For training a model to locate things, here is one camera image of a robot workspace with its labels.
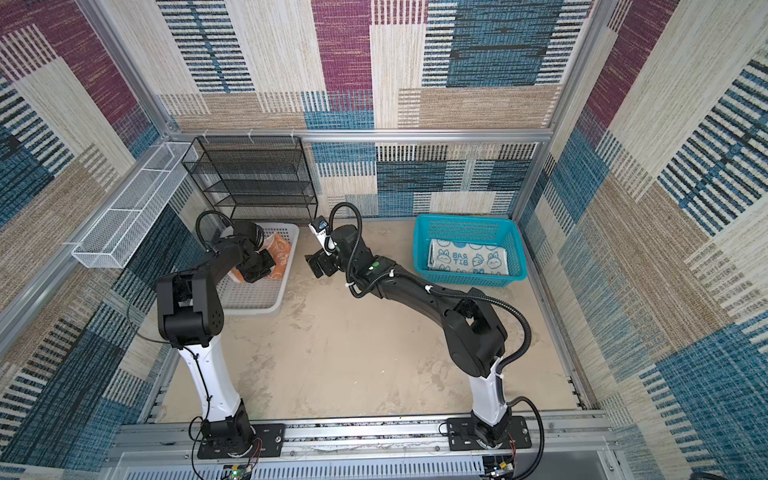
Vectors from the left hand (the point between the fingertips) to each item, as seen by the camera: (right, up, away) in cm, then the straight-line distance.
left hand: (270, 265), depth 101 cm
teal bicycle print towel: (+67, +3, +4) cm, 67 cm away
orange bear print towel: (+1, +6, +5) cm, 8 cm away
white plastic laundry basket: (+4, -8, -14) cm, 17 cm away
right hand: (+21, +5, -18) cm, 28 cm away
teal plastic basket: (+80, +12, +6) cm, 82 cm away
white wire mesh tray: (-25, +8, -30) cm, 40 cm away
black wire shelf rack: (-8, +31, +7) cm, 32 cm away
